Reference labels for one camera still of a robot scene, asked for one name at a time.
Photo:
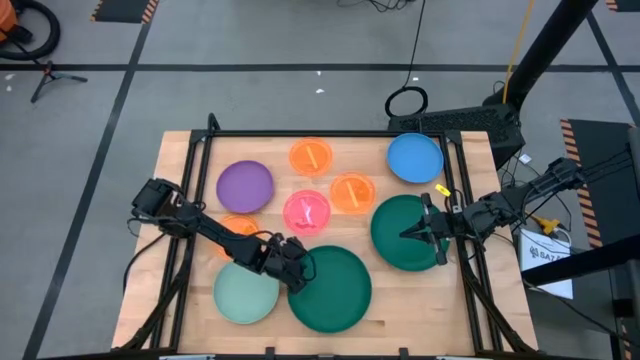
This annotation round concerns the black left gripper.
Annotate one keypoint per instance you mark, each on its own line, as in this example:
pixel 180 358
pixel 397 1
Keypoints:
pixel 285 257

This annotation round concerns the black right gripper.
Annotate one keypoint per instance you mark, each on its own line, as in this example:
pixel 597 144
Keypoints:
pixel 442 225

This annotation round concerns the dark green plastic plate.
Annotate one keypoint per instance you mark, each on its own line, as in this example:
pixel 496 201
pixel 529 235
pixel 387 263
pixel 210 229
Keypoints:
pixel 390 220
pixel 335 295

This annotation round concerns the light green plastic plate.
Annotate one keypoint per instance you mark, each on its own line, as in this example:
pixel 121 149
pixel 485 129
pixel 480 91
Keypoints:
pixel 245 297

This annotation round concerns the orange translucent plastic plate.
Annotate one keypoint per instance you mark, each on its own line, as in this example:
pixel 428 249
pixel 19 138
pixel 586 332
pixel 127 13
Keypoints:
pixel 300 157
pixel 365 195
pixel 242 224

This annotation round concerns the blue plastic plate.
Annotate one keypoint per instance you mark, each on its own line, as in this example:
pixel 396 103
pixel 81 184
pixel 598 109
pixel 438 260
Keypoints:
pixel 415 157

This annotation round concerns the pink translucent plastic plate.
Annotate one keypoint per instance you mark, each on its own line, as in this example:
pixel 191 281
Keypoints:
pixel 300 205

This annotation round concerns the purple plastic plate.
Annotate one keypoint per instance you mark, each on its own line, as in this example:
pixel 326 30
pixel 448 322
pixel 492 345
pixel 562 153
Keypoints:
pixel 245 187

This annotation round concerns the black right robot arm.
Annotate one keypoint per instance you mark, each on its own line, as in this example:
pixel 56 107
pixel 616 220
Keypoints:
pixel 505 205

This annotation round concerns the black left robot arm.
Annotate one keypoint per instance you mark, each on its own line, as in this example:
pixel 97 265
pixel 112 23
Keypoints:
pixel 210 230

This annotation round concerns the white printed cardboard box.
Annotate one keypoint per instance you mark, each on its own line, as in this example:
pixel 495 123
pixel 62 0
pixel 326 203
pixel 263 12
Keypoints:
pixel 545 260

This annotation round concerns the small white tag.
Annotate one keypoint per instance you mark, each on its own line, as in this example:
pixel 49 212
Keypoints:
pixel 525 158

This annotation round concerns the black support beam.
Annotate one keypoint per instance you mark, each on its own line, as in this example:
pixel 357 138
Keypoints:
pixel 580 262

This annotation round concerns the black hazard-striped floor mat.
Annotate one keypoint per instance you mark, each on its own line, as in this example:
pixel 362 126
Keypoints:
pixel 600 165
pixel 625 4
pixel 120 10

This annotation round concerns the black round pole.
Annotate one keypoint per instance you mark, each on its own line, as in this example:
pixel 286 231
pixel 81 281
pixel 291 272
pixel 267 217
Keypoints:
pixel 545 45

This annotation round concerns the black tripod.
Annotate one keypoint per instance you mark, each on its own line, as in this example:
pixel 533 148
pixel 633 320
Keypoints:
pixel 49 74

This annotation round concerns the orange shop vacuum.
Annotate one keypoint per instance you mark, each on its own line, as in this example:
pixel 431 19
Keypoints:
pixel 6 20

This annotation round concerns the black aluminium table frame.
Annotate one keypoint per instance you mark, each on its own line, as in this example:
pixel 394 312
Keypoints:
pixel 325 133

